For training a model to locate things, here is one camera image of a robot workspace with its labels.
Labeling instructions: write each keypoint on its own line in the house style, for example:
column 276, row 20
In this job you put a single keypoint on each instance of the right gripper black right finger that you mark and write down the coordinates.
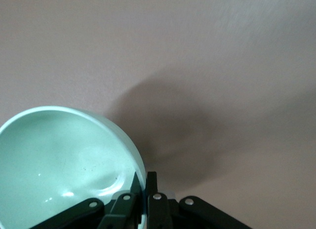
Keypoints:
column 158, row 209

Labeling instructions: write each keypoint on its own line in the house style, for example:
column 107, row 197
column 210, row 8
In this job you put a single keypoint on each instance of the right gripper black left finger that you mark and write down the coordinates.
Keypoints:
column 123, row 206

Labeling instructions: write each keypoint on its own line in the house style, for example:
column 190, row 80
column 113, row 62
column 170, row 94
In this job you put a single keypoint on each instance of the light green bowl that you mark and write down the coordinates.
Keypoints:
column 61, row 152

